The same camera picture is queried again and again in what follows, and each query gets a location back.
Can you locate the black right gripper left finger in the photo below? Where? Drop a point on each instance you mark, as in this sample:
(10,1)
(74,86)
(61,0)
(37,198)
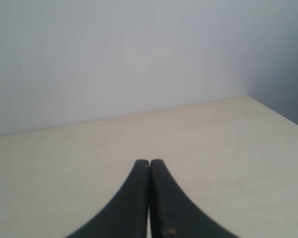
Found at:
(126,214)

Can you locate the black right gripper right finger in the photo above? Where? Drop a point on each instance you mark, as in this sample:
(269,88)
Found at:
(172,213)

